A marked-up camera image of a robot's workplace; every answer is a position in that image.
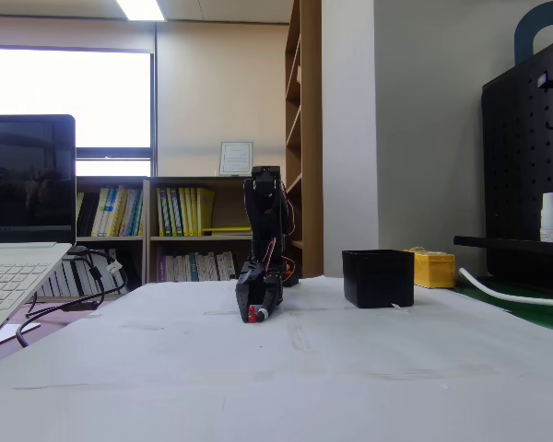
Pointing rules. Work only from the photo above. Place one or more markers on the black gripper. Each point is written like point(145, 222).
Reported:
point(252, 286)

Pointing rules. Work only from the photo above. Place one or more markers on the small red object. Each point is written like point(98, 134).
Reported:
point(252, 315)

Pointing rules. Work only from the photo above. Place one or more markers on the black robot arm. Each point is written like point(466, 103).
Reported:
point(265, 216)

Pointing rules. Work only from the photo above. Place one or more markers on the black square container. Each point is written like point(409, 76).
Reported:
point(378, 278)

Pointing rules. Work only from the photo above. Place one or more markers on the yellow cardboard box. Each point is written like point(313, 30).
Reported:
point(435, 271)

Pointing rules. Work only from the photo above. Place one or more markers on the white paper sheet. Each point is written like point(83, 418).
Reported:
point(189, 350)
point(322, 294)
point(156, 304)
point(396, 340)
point(396, 414)

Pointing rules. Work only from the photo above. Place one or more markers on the flat lying yellow book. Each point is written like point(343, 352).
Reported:
point(226, 230)

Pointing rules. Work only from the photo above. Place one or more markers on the yellow book wide cover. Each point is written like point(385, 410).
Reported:
point(205, 209)

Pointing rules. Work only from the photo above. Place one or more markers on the low dark wooden bookcase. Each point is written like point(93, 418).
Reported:
point(212, 180)
point(110, 239)

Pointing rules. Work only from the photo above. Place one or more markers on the green white book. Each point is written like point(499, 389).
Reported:
point(162, 212)

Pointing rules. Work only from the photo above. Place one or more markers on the framed white notice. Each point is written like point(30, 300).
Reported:
point(236, 159)

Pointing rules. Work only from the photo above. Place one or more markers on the white tape tag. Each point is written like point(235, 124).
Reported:
point(400, 307)

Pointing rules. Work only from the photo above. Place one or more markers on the tall wooden bookshelf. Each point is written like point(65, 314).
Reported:
point(311, 138)

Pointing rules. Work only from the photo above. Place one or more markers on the black binder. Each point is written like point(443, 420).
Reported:
point(87, 214)

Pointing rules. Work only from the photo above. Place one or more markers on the white card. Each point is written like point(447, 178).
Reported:
point(18, 332)

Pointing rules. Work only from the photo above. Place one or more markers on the white laptop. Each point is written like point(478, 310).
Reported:
point(9, 276)

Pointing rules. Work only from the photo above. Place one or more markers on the large bright window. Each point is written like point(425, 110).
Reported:
point(69, 96)

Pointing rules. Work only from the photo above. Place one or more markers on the black pegboard stand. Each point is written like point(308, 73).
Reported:
point(525, 184)

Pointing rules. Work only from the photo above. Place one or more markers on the white dropper bottle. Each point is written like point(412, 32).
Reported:
point(549, 221)

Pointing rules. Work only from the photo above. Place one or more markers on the ceiling light panel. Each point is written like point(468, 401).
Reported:
point(140, 9)

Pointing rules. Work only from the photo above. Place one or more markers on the white pegboard clip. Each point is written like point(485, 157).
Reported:
point(541, 80)

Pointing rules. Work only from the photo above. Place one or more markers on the dark teal arch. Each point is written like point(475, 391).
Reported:
point(521, 41)

